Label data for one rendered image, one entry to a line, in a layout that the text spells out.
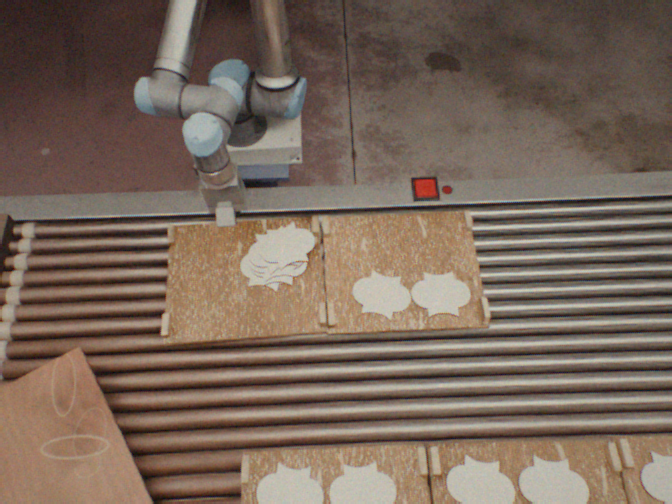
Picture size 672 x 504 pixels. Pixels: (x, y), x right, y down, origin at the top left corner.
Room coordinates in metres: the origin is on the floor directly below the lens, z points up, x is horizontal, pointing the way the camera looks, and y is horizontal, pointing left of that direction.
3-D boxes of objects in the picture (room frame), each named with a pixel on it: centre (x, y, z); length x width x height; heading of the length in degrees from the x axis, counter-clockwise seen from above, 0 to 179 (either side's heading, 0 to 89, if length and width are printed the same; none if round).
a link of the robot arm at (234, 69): (1.27, 0.27, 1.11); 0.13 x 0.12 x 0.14; 77
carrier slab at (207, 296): (0.78, 0.23, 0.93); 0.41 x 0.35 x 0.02; 94
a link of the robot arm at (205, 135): (0.84, 0.26, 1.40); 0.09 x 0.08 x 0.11; 167
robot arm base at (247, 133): (1.28, 0.27, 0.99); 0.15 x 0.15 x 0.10
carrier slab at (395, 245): (0.80, -0.19, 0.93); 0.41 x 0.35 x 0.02; 93
